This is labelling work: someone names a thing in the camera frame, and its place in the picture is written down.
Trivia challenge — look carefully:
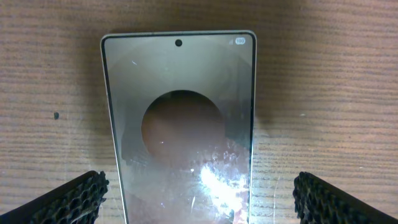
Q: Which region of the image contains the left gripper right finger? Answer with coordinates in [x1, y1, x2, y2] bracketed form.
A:
[293, 172, 397, 224]

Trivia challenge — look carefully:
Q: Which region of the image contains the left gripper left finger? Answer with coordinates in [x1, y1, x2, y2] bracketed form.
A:
[1, 170, 109, 224]

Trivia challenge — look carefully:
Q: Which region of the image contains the Samsung Galaxy smartphone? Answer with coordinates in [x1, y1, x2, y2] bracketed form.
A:
[100, 30, 257, 223]

